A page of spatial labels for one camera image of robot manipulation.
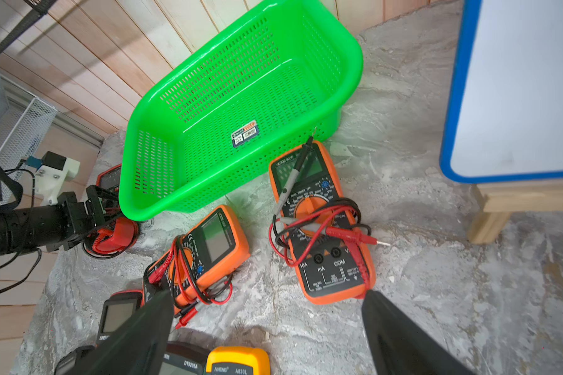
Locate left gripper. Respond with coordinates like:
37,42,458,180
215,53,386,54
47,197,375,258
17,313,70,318
56,185,122,250

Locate large red multimeter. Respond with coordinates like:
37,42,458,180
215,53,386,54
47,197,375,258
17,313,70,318
96,290,143,345

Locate orange Victor multimeter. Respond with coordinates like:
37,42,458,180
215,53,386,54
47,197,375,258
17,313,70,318
269,137,380,305

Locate small black multimeter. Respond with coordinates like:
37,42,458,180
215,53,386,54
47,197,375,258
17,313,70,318
53,345,95,375

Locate yellow multimeter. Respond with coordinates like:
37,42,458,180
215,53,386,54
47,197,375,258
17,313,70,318
205,346,271,375

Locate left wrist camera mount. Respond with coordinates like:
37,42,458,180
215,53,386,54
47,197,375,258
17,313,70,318
24,152,81,206

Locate small red multimeter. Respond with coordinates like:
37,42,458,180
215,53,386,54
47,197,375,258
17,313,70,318
83,164,140,259

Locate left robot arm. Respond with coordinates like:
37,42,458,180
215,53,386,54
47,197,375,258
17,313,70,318
0,167,123,270

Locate green plastic basket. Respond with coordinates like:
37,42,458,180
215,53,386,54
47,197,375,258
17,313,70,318
119,1,364,221

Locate green DT9205A multimeter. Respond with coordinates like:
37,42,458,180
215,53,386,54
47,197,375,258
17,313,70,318
159,342,210,375

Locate blue framed whiteboard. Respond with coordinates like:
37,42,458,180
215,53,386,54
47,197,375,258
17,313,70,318
439,1,563,184

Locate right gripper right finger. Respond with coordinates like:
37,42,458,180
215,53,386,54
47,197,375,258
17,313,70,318
361,290,472,374

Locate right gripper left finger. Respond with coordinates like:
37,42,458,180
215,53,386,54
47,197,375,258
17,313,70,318
67,292,174,374

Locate white wire shelf rack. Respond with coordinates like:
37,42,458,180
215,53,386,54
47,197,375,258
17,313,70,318
0,74,58,208

